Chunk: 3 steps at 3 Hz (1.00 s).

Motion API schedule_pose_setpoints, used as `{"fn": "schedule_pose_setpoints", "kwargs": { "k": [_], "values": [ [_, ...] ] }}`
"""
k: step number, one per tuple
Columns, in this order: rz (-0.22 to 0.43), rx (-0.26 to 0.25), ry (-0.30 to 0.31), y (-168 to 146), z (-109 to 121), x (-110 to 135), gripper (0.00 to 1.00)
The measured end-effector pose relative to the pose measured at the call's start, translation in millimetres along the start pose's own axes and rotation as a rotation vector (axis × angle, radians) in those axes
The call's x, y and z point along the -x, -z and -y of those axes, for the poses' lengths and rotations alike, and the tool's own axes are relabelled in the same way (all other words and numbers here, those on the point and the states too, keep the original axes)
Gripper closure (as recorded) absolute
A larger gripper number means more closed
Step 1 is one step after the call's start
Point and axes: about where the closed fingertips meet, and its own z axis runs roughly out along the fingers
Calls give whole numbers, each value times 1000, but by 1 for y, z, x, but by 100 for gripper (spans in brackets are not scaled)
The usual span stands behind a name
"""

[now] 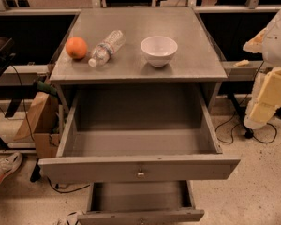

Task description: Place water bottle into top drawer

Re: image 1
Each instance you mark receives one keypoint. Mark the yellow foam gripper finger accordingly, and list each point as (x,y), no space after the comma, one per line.
(255,44)
(266,97)

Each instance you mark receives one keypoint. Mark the orange fruit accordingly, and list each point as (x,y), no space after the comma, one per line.
(76,48)

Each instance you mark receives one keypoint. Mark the yellow foam scrap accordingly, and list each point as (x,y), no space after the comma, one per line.
(241,63)

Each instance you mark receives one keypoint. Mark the clear plastic water bottle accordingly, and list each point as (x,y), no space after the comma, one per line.
(107,48)

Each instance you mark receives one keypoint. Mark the green handled tool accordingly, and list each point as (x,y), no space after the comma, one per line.
(46,88)

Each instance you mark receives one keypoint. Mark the grey lower drawer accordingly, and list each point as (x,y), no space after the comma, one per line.
(140,203)

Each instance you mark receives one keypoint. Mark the white sneaker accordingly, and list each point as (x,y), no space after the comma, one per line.
(9,165)

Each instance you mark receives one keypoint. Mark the grey top drawer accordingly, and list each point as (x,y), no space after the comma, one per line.
(138,133)

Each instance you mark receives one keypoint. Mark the grey drawer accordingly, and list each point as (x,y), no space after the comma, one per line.
(140,203)
(138,133)

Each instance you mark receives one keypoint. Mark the cardboard box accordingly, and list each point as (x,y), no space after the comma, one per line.
(39,125)

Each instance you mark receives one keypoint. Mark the white ceramic bowl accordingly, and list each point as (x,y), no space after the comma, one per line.
(158,51)

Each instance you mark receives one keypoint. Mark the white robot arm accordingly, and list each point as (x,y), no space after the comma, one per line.
(271,54)

